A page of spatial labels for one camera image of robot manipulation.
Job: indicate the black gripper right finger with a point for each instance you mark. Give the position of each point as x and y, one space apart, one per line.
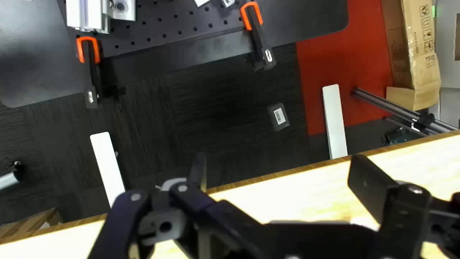
407 210

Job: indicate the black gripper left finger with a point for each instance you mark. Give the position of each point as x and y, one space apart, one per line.
191 201

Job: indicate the white metal table leg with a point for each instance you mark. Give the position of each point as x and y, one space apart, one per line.
333 119
108 167

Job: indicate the black floor outlet plate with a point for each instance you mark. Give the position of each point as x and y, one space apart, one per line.
277 116

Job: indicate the orange black bar clamp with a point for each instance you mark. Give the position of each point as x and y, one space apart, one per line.
258 43
93 76

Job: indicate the brown cardboard box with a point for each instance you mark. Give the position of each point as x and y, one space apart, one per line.
411 47

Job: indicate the black pegboard plate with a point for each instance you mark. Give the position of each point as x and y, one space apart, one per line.
166 23

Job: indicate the aluminium extrusion block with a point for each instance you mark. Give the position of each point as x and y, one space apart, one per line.
86 14

